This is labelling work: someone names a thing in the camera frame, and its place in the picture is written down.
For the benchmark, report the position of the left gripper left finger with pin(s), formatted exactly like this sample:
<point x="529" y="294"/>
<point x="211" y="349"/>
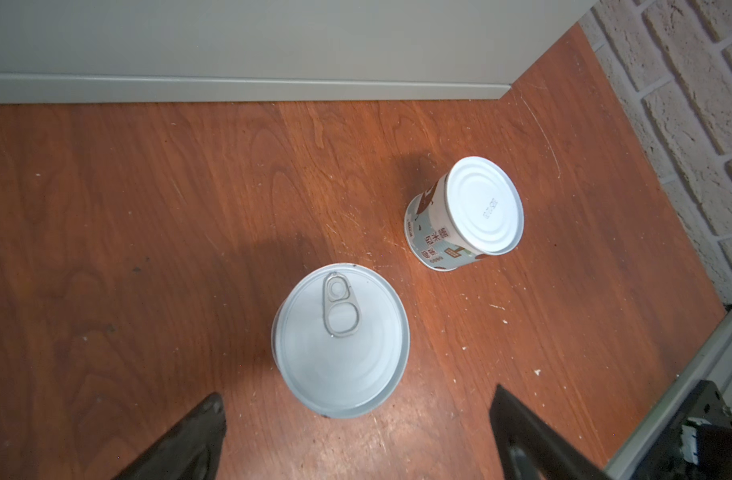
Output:
<point x="191" y="449"/>

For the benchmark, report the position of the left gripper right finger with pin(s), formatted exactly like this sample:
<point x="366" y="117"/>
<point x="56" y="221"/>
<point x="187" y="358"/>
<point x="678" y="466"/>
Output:
<point x="530" y="449"/>

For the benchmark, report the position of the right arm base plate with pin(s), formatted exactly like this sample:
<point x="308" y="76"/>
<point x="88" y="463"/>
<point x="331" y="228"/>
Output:
<point x="696" y="443"/>

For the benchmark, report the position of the white can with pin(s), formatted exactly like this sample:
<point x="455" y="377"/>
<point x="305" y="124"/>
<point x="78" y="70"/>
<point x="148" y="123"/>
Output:
<point x="341" y="340"/>
<point x="471" y="213"/>

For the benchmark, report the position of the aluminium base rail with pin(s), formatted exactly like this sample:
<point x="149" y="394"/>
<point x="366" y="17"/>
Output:
<point x="713" y="362"/>

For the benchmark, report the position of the grey metal cabinet box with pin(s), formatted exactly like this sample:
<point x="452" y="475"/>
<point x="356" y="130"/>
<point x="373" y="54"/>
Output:
<point x="219" y="51"/>

